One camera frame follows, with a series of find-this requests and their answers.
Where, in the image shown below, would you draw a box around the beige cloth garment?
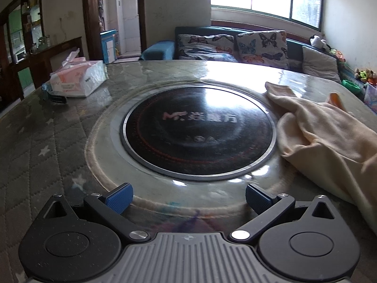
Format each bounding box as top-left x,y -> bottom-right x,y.
265,83 -> 376,231

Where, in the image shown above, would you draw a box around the round black induction cooktop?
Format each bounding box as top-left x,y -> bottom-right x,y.
119,84 -> 277,181

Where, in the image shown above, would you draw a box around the clear plastic storage box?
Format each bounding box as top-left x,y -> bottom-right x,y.
364,83 -> 377,107

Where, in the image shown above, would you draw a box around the green plastic bowl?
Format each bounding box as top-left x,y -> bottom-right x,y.
341,80 -> 362,96

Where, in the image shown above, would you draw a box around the pink white tissue pack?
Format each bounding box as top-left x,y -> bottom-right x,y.
49,49 -> 107,98

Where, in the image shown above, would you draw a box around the colourful plush toys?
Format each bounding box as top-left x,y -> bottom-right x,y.
355,68 -> 377,87

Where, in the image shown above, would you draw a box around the grey plain cushion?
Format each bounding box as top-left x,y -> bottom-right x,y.
302,47 -> 341,84

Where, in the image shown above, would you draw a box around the dark wooden cabinet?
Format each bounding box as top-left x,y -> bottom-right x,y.
1,0 -> 88,111

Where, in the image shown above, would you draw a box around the right butterfly print pillow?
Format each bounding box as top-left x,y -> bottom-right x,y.
236,30 -> 289,70

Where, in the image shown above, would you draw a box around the butterfly print pillow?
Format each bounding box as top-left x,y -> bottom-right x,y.
177,34 -> 238,63
236,30 -> 289,70

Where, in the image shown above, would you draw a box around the panda plush toy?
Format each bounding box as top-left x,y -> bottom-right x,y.
309,35 -> 332,52

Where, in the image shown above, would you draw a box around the blue white cardboard box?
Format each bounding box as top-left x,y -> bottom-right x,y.
100,29 -> 117,64

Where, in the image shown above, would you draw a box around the blue sofa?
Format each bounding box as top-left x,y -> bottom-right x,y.
139,25 -> 366,95

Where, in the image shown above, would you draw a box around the left butterfly print pillow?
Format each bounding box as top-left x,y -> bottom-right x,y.
177,34 -> 238,63

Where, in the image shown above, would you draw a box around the dark wooden door frame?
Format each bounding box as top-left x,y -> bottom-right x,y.
82,0 -> 147,60

